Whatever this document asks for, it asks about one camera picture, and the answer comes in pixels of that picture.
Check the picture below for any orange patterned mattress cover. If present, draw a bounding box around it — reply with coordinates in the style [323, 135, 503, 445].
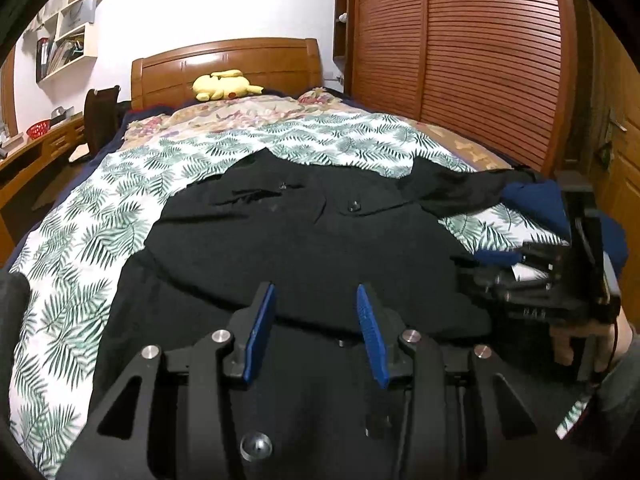
[419, 119, 515, 172]

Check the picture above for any metal door handle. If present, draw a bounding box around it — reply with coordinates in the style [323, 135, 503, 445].
[606, 106, 629, 134]

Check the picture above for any person's right forearm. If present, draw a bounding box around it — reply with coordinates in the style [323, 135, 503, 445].
[590, 345, 640, 461]

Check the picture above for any white wall shelf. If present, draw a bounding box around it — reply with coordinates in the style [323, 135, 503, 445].
[35, 0, 105, 83]

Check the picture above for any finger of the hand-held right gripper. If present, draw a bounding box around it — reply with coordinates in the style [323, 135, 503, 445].
[452, 270, 551, 318]
[472, 241, 571, 281]

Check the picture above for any black cable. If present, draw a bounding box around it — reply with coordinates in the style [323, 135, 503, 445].
[592, 307, 626, 378]

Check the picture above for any person's right hand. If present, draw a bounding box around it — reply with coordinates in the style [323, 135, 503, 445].
[549, 309, 636, 377]

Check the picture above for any dark grey cloth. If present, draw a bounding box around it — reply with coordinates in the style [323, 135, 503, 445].
[0, 269, 32, 411]

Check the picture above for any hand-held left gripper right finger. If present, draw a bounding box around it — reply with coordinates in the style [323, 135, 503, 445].
[355, 283, 566, 480]

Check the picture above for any wooden door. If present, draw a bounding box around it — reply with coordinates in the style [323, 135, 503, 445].
[585, 5, 640, 226]

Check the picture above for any wooden bed headboard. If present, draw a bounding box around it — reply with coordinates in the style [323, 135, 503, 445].
[131, 37, 323, 111]

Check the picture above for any dark brown chair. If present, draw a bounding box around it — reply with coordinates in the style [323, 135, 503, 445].
[69, 86, 123, 163]

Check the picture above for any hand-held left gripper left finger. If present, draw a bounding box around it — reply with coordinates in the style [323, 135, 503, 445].
[57, 281, 278, 480]

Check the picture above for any floral quilt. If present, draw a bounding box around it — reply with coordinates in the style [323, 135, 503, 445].
[122, 87, 361, 147]

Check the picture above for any leaf print bed sheet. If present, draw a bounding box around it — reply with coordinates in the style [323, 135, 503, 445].
[10, 110, 593, 478]

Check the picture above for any row of books and folders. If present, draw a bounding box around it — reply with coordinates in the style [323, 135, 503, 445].
[36, 35, 86, 81]

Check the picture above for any navy blue cloth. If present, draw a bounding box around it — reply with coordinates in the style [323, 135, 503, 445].
[472, 180, 628, 281]

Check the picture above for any black shirt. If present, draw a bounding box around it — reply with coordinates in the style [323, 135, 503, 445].
[87, 147, 556, 461]

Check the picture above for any wooden open shelf unit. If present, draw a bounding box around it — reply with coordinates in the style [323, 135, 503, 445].
[332, 0, 351, 61]

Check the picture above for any wooden slatted wardrobe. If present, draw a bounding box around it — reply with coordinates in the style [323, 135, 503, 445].
[350, 0, 581, 173]

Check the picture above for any wooden desk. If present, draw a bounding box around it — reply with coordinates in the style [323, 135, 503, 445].
[0, 110, 91, 266]

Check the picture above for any yellow plush toy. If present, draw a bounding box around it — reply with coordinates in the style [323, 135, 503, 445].
[192, 68, 264, 102]

